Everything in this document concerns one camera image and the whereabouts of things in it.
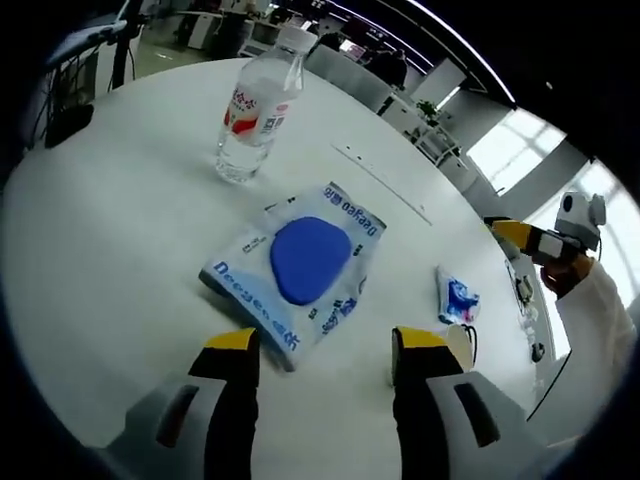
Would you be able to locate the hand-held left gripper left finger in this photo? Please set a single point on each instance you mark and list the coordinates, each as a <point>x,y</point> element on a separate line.
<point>200,410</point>

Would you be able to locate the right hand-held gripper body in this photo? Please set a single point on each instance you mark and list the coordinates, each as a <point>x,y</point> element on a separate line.
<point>575,220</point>

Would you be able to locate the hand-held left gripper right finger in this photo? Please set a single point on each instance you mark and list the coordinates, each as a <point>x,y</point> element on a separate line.
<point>440,410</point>

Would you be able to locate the white paper cup green print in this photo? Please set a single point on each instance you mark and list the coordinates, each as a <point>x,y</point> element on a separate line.
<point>460,345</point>

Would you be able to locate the blue tissue packet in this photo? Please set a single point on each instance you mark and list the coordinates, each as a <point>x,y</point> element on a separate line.
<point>455,295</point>

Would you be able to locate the small blue white packet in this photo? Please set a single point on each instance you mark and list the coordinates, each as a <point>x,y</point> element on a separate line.
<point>305,260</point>

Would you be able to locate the clear plastic water bottle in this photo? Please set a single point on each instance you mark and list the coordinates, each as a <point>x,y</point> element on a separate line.
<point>250,125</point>

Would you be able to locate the person's right hand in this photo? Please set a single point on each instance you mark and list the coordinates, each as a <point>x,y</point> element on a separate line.
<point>565,275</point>

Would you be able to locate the white office chair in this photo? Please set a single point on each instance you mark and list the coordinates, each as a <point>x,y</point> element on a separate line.
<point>440,145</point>

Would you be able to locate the green potted plant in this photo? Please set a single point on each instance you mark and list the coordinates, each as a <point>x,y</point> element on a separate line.
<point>427,107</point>

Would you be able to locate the white table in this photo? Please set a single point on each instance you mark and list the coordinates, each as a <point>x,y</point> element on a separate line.
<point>125,225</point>

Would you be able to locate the black oval pouch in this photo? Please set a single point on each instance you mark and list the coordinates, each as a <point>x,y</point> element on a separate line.
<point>70,125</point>

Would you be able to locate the black laptop stand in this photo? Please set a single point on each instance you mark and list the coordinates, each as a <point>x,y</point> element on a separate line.
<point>120,60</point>

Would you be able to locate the silver laptop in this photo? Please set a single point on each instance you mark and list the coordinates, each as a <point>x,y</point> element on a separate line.
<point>85,35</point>

